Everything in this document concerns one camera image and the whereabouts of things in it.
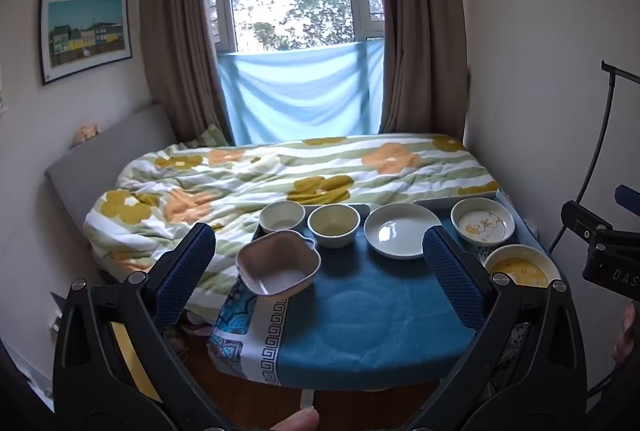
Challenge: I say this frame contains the white plate with orange print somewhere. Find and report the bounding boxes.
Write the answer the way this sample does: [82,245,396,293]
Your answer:
[450,197,516,246]

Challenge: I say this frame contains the yellow bowl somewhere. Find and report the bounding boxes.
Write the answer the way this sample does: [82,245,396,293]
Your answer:
[482,243,561,289]

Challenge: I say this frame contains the person's right hand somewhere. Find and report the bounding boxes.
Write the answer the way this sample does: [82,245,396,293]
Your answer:
[612,303,640,362]

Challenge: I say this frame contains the cream round bowl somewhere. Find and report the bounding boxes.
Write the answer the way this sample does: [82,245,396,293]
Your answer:
[307,204,362,249]
[259,200,307,234]

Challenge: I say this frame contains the pink square bowl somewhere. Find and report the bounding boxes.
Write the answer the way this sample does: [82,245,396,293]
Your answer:
[235,231,321,297]

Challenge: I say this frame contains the framed wall picture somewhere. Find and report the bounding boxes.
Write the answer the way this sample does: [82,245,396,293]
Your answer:
[39,0,133,86]

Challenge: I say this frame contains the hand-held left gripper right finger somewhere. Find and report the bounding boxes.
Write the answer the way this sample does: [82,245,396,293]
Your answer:
[421,226,588,431]

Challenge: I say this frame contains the person's left hand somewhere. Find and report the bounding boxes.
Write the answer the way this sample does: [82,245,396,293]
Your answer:
[270,395,321,431]

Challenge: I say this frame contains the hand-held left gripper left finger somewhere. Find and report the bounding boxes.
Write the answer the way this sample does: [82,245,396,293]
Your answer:
[51,222,236,431]

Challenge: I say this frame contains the green pillow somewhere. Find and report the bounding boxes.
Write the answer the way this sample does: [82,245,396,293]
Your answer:
[185,125,231,149]

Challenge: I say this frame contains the floral striped blanket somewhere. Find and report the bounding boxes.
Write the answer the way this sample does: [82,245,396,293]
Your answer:
[82,134,501,312]

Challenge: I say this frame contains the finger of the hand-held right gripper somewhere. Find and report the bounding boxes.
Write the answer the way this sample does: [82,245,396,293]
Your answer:
[614,184,640,214]

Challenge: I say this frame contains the blue patterned table cloth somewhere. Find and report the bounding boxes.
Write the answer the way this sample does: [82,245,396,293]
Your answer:
[207,206,566,387]

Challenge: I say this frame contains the light blue hanging cloth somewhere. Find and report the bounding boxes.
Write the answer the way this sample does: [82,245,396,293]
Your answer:
[216,38,386,146]

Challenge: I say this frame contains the plush toy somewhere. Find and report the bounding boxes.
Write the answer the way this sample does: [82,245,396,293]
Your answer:
[70,123,103,149]

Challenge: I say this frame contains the brown curtain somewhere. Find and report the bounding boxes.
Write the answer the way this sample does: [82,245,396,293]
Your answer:
[137,0,236,146]
[372,0,471,136]

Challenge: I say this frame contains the grey headboard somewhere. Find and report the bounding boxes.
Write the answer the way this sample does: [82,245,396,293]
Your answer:
[44,103,176,237]

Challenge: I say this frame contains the plain white plate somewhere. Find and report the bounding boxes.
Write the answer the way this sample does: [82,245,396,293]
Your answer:
[363,203,443,259]

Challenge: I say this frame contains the black stand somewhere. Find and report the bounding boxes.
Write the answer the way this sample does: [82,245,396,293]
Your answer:
[547,60,640,257]

